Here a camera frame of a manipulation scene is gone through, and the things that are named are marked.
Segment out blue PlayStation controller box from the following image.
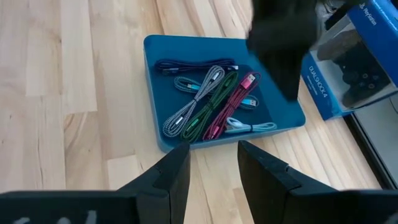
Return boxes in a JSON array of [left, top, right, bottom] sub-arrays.
[[300, 0, 398, 121]]

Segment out grey white braided cable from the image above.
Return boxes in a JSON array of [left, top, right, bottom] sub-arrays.
[[162, 65, 225, 139]]

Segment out green braided cable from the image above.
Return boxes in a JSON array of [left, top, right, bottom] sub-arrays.
[[180, 71, 239, 143]]

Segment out teal braided cable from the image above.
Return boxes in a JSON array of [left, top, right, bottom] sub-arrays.
[[173, 76, 259, 110]]

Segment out light blue cable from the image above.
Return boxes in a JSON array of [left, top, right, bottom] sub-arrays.
[[224, 117, 278, 134]]

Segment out blue plastic bin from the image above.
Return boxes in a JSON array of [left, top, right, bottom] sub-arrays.
[[142, 34, 307, 153]]

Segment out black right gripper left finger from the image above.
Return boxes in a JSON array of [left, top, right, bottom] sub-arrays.
[[119, 142, 191, 224]]

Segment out dark purple braided cable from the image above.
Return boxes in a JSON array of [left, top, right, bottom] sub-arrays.
[[154, 58, 239, 77]]

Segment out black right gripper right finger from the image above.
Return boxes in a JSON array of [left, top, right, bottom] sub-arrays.
[[238, 140, 337, 224]]

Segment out black game controller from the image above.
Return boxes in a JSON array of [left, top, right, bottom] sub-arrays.
[[317, 29, 393, 108]]

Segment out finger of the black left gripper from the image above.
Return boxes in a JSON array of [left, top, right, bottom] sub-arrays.
[[281, 0, 320, 101], [247, 0, 292, 101]]

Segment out pink braided cable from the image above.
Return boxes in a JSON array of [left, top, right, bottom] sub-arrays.
[[202, 72, 261, 141]]

